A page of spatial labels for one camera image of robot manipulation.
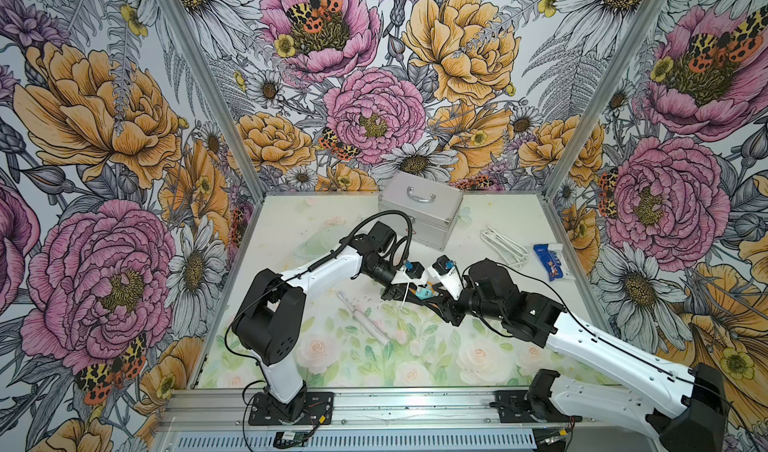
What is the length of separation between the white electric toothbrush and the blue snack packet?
1.86 feet

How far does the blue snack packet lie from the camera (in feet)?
3.22

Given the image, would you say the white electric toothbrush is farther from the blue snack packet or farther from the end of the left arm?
the blue snack packet

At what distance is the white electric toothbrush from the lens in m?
0.86

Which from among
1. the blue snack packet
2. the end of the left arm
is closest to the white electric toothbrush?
the end of the left arm
